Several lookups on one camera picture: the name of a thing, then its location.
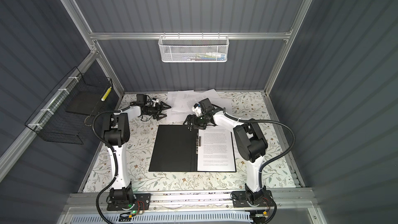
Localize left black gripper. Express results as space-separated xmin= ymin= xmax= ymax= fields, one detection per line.
xmin=144 ymin=102 xmax=171 ymax=120

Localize grey folder with black inside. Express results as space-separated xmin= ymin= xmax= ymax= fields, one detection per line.
xmin=148 ymin=124 xmax=237 ymax=173

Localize printed sheet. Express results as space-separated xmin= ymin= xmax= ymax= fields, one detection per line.
xmin=197 ymin=126 xmax=236 ymax=172
xmin=168 ymin=90 xmax=198 ymax=113

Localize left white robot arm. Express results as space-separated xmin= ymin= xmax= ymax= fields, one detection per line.
xmin=100 ymin=94 xmax=171 ymax=211

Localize printed sheet near left arm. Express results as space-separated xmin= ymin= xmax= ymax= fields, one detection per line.
xmin=166 ymin=90 xmax=194 ymax=123

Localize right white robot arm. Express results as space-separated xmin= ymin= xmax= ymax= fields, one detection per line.
xmin=183 ymin=98 xmax=269 ymax=206

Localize yellow marker in black basket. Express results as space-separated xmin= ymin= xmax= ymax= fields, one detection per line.
xmin=101 ymin=86 xmax=113 ymax=102

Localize floral table mat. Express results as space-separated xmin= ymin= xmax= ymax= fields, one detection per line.
xmin=82 ymin=91 xmax=296 ymax=193

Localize pens in white basket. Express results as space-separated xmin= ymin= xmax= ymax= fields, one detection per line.
xmin=182 ymin=52 xmax=227 ymax=61

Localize black pad in basket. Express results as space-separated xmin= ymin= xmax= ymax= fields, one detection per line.
xmin=66 ymin=92 xmax=104 ymax=116

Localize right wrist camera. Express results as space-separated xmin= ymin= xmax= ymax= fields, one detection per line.
xmin=192 ymin=104 xmax=202 ymax=116

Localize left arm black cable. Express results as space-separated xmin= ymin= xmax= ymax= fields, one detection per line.
xmin=91 ymin=105 xmax=141 ymax=224

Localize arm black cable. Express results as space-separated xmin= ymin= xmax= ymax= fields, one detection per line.
xmin=91 ymin=105 xmax=141 ymax=224
xmin=217 ymin=107 xmax=296 ymax=224

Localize white wire basket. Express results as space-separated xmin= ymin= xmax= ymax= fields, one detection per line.
xmin=158 ymin=36 xmax=230 ymax=63

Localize black wire basket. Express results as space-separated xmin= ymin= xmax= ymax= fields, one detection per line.
xmin=25 ymin=67 xmax=113 ymax=145

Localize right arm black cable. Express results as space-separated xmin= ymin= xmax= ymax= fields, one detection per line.
xmin=217 ymin=107 xmax=296 ymax=224

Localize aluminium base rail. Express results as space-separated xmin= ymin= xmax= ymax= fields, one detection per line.
xmin=62 ymin=188 xmax=319 ymax=215

